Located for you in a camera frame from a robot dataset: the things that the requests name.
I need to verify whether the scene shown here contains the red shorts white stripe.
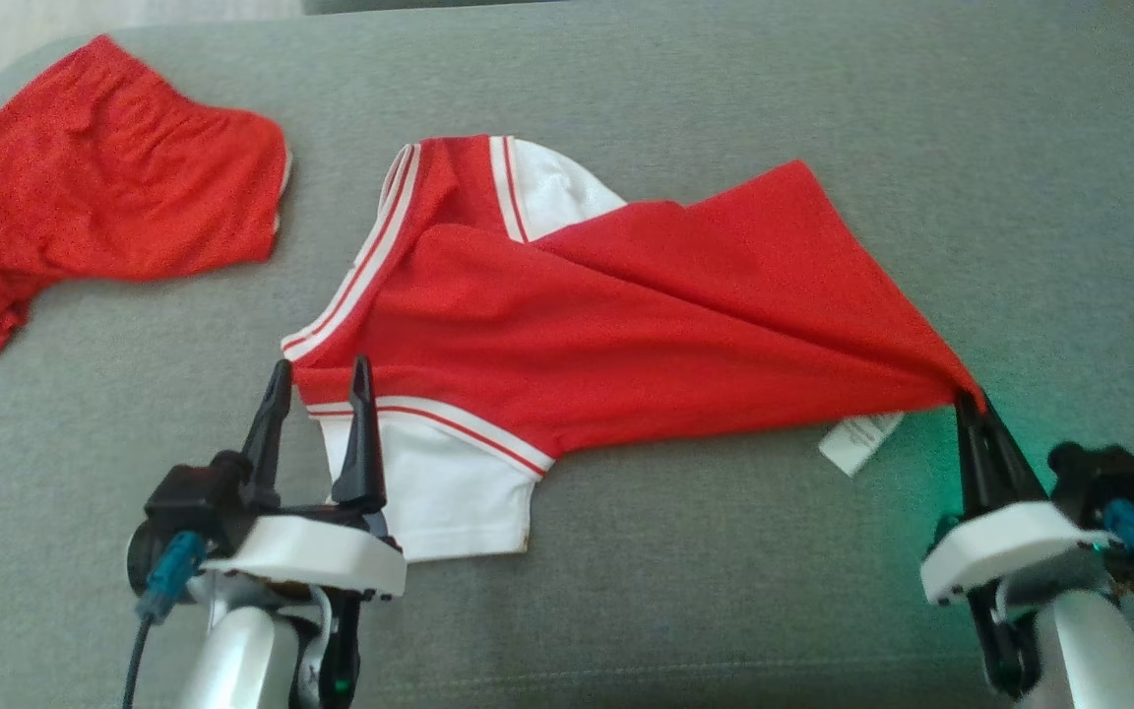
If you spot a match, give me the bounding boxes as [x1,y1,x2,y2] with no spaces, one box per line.
[0,34,294,360]

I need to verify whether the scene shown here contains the grey and yellow sofa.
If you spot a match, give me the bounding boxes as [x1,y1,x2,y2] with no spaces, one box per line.
[0,0,1134,709]

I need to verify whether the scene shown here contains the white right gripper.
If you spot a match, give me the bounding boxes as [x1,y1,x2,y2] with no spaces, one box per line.
[919,391,1111,608]

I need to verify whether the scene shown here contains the red jersey white sleeves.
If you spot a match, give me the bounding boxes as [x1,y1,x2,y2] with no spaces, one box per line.
[280,133,986,564]

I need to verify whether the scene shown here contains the black cable blue plug left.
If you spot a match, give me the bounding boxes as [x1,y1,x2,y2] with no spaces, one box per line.
[122,532,209,709]

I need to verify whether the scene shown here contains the grey sofa seat cushion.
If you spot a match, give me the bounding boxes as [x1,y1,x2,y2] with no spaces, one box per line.
[301,0,568,15]

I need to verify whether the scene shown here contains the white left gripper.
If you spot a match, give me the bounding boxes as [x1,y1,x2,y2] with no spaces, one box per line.
[201,354,409,602]

